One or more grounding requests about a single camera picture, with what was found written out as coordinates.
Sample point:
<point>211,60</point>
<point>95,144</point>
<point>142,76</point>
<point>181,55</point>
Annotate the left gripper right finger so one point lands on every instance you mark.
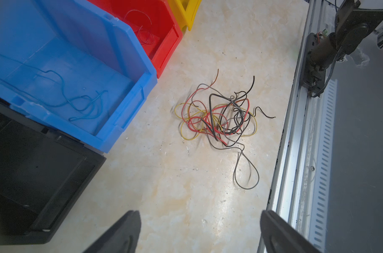
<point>279,237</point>

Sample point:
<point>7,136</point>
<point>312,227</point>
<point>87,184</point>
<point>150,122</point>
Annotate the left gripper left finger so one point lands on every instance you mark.
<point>121,237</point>

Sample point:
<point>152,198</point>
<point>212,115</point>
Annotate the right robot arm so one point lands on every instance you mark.
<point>352,25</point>

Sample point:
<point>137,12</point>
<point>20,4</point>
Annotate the black storage bin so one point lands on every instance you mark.
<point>42,175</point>

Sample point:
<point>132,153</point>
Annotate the blue storage bin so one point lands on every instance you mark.
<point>74,67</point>

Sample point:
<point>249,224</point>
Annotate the red storage bin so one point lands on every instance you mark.
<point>153,23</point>

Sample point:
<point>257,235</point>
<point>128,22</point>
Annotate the yellow storage bin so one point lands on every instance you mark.
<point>184,12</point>

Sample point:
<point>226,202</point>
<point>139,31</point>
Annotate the aluminium front rail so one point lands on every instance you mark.
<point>328,179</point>

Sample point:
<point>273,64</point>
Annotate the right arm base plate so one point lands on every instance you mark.
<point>312,76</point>

